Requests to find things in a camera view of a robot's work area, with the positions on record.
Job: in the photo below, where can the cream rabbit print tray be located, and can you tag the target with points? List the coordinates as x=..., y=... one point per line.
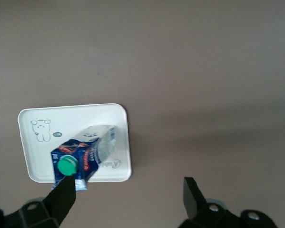
x=37, y=161

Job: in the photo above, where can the blue white milk carton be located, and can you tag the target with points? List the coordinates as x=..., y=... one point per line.
x=85, y=147

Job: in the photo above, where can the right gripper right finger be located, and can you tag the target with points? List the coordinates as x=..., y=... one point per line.
x=193, y=197

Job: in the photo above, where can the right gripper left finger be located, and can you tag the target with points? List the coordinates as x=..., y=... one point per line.
x=61, y=199

